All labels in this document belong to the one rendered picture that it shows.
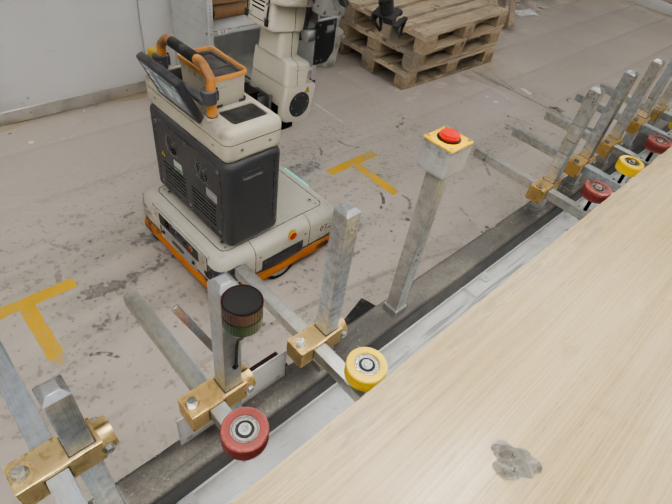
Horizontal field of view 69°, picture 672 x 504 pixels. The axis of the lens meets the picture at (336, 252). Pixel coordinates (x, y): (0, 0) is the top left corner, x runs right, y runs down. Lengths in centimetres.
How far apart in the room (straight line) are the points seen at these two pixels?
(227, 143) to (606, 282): 118
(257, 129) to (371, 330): 83
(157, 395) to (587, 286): 146
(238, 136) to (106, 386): 102
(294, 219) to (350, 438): 142
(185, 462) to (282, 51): 144
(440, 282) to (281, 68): 104
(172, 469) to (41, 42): 274
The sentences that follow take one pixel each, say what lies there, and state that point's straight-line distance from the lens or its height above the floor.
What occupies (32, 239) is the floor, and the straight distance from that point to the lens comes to 265.
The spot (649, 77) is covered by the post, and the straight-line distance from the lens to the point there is 213.
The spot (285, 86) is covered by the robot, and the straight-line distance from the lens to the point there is 200.
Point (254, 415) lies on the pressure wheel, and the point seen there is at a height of 91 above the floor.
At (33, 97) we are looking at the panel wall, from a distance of 350.
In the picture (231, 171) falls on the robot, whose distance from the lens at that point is 177.
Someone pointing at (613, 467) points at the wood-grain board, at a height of 90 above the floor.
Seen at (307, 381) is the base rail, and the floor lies 70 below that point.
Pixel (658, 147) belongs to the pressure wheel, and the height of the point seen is 90.
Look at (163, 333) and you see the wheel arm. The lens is 105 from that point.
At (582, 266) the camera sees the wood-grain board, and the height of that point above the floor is 90.
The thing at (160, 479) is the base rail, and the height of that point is 70.
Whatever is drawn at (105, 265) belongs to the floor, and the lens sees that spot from 243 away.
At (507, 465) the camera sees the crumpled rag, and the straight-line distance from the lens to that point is 94.
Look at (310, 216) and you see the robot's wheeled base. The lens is 220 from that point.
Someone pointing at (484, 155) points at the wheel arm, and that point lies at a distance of 182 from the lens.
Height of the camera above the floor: 169
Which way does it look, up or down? 44 degrees down
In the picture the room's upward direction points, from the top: 10 degrees clockwise
